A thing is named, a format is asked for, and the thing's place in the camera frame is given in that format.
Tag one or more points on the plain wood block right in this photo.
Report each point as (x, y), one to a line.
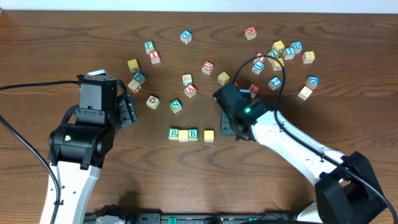
(305, 93)

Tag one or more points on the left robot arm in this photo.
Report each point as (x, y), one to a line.
(79, 145)

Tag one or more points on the blue 2 block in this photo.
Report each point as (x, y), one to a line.
(274, 83)

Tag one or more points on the green B block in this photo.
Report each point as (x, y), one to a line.
(192, 134)

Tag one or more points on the blue D block lower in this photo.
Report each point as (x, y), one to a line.
(312, 82)

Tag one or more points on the yellow block upper right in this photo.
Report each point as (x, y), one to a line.
(278, 46)

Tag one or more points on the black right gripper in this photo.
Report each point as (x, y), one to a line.
(228, 127)

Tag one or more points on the yellow block middle right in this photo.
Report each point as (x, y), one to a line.
(277, 64)

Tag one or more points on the yellow J block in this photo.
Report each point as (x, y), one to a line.
(209, 135)

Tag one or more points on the blue X block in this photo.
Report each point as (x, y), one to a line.
(186, 36)

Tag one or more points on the red I block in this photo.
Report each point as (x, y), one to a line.
(260, 57)

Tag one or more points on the blue D block upper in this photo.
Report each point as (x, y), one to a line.
(297, 46)

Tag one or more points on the blue d block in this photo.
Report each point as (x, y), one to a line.
(312, 82)
(297, 46)

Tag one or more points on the yellow 8 block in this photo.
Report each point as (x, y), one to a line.
(308, 57)

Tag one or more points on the yellow C block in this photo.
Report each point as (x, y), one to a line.
(223, 78)

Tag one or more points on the green N block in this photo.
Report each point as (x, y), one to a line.
(176, 106)

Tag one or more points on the red H block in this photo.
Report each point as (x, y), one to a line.
(251, 33)

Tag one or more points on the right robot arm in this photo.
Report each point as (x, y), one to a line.
(346, 187)

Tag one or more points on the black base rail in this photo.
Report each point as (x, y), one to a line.
(117, 214)

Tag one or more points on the plain block face picture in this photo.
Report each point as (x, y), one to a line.
(152, 102)

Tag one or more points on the plain wood block green side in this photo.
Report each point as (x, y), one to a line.
(187, 79)

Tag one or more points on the blue 5 block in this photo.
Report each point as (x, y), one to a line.
(288, 53)

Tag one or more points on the red Y block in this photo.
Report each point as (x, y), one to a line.
(154, 57)

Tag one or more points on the red E block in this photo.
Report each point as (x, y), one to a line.
(254, 89)

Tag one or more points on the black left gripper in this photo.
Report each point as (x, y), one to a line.
(127, 109)

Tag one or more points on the green Z block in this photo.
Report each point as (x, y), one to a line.
(273, 54)

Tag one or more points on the green F block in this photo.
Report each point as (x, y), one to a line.
(149, 46)

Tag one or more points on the yellow O block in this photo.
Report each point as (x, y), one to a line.
(183, 135)

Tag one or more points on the blue P block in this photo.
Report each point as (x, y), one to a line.
(139, 77)

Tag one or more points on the red A block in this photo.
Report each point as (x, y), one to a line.
(190, 90)

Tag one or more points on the green R block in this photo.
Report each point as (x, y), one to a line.
(173, 133)

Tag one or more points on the blue L block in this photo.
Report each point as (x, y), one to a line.
(258, 67)

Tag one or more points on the red U block upper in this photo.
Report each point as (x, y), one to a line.
(207, 67)

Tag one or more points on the plain wood block red side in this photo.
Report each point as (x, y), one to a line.
(134, 86)

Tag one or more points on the yellow block far left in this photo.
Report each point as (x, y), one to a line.
(133, 65)

